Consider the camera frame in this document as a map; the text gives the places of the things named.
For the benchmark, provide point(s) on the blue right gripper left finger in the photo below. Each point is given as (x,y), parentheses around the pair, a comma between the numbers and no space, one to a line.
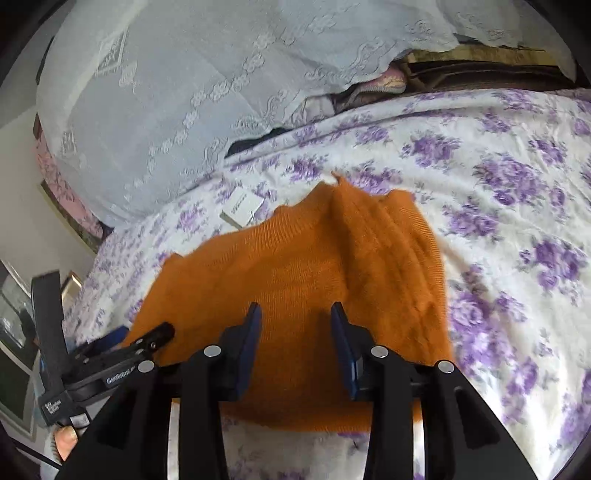
(249,333)

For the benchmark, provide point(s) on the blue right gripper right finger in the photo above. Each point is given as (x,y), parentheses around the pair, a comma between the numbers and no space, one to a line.
(349,342)

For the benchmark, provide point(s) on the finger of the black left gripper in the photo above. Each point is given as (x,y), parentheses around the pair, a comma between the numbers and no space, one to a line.
(150,342)

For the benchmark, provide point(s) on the orange knitted cat cardigan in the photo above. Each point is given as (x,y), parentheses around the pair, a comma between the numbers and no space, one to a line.
(376,255)

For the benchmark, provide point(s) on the white paper clothing tag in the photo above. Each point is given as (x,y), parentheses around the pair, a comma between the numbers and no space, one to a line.
(241,207)

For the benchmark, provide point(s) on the left hand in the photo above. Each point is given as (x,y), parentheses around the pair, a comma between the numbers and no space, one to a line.
(64,440)

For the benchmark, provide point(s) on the dark framed cabinet window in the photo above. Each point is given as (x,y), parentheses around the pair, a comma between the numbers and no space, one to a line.
(21,381)

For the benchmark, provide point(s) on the folded pink patterned bedding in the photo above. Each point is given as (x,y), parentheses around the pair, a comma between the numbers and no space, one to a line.
(66,201)

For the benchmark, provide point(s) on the purple floral bed sheet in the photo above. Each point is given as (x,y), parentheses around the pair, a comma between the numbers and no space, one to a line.
(502,176)

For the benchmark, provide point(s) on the white lace cover cloth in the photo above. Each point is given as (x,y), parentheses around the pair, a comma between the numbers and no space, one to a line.
(140,99)

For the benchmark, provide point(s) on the brown folded blankets stack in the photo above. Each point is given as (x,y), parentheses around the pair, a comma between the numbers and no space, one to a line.
(469,66)

